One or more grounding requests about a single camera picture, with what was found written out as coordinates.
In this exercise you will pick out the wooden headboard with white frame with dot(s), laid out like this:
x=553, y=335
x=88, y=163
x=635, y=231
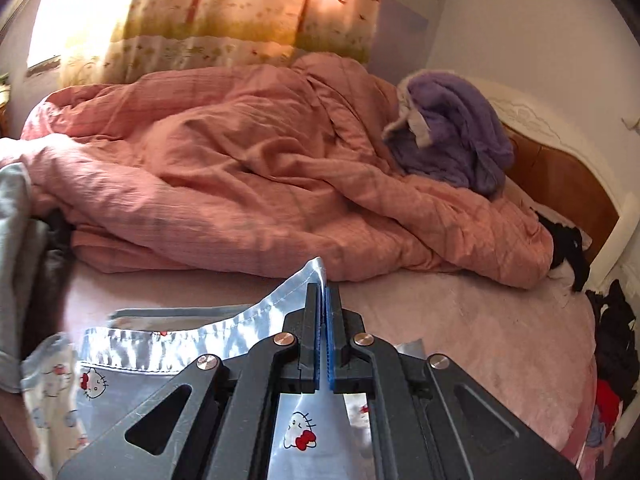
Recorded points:
x=550, y=175

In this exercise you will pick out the blue satin cartoon pants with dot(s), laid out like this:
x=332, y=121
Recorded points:
x=225, y=320

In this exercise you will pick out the dark grey folded garment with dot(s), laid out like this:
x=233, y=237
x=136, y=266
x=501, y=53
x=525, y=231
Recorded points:
x=57, y=270

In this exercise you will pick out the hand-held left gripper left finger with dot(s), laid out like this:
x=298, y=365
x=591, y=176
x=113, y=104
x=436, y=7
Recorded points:
x=315, y=340

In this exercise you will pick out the pile of dark clothes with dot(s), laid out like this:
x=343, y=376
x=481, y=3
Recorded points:
x=617, y=335

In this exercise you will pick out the red cloth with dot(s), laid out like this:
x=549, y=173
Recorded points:
x=609, y=402

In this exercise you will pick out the tree print curtain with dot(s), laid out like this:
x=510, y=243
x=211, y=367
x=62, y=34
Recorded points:
x=200, y=10

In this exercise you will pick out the white cartoon print pants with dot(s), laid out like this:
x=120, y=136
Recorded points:
x=50, y=395

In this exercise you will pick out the black garment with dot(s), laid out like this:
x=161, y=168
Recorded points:
x=570, y=250

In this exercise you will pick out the pink bed sheet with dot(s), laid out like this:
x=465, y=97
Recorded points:
x=450, y=335

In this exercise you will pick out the window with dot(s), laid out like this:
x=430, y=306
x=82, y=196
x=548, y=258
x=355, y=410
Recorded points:
x=45, y=25

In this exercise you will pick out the purple plush garment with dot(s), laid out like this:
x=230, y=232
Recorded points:
x=450, y=135

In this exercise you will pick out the pink quilt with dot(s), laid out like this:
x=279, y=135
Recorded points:
x=250, y=160

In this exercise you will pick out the blue-grey folded garment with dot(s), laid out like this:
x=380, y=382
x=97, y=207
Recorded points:
x=17, y=260

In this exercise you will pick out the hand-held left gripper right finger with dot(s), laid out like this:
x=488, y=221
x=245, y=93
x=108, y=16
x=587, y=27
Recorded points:
x=336, y=340

